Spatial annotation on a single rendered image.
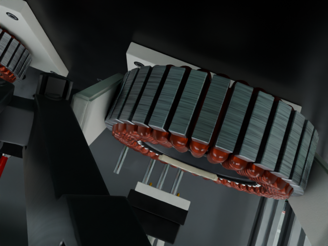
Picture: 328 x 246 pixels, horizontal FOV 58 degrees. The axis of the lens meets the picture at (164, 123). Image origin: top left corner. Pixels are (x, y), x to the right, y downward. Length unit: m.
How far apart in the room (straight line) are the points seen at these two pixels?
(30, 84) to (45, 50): 0.14
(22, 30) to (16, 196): 0.34
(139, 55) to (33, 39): 0.12
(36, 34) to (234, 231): 0.45
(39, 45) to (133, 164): 0.30
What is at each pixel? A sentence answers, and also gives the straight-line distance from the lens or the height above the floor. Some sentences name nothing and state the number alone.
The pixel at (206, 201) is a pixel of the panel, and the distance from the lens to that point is 0.56.
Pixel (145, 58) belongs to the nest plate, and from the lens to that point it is 0.25.
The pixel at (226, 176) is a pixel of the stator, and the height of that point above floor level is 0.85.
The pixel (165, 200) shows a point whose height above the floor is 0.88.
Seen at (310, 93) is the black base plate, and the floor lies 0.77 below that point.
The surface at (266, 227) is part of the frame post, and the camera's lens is 0.53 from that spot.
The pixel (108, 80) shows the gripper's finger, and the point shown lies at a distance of 0.16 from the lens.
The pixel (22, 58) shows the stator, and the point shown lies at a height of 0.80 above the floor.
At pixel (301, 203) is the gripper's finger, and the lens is 0.17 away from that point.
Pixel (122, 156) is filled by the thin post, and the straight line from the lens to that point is 0.37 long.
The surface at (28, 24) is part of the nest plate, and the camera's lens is 0.30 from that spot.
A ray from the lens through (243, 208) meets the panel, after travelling 0.58.
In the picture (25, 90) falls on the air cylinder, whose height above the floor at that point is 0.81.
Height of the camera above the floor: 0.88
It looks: 13 degrees down
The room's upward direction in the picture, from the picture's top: 159 degrees counter-clockwise
